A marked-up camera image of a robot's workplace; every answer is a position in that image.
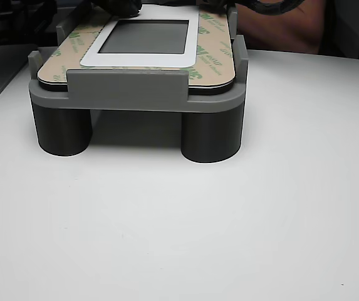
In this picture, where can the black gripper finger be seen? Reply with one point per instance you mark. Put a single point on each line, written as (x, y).
(130, 7)

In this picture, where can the black printed gripper finger with blue pad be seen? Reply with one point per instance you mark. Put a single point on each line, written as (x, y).
(220, 2)

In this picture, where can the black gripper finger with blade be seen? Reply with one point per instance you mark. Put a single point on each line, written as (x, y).
(111, 4)

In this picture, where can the panel with tan adhesive liner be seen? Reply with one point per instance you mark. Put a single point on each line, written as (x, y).
(60, 66)

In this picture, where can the bare person forearm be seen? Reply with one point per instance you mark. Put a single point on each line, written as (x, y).
(285, 31)

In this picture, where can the white panel with gray window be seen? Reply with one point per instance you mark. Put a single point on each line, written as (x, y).
(141, 59)

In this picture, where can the gray printed fixture stand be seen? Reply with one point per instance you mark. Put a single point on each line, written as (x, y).
(126, 91)

